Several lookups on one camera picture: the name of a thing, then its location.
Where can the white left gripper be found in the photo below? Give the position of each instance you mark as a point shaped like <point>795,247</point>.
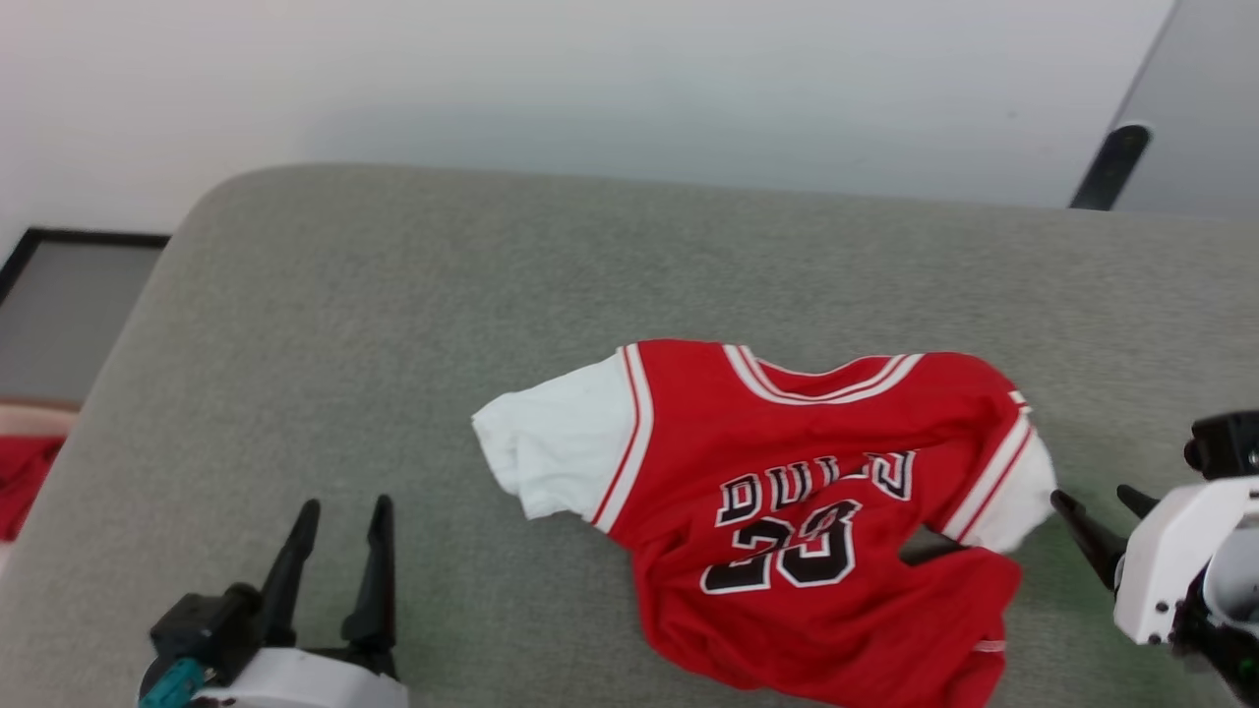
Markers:
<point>305,683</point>

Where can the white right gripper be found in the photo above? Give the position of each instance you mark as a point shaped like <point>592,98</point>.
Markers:
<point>1170,560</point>

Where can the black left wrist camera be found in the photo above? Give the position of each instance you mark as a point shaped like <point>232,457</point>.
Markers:
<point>202,624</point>

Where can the red basketball jersey white sleeves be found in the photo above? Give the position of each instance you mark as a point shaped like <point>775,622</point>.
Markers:
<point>787,551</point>

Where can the grey partition panel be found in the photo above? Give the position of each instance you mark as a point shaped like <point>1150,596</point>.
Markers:
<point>1210,98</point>

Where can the red cloth pile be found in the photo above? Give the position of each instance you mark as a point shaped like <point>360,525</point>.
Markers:
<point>25,482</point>

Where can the black baseboard strip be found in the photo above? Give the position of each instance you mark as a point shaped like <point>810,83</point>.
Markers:
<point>79,236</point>

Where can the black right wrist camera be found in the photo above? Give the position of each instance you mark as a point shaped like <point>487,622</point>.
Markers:
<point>1225,444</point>

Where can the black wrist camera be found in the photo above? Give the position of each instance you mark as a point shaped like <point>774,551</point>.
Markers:
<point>1225,444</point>
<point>202,624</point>

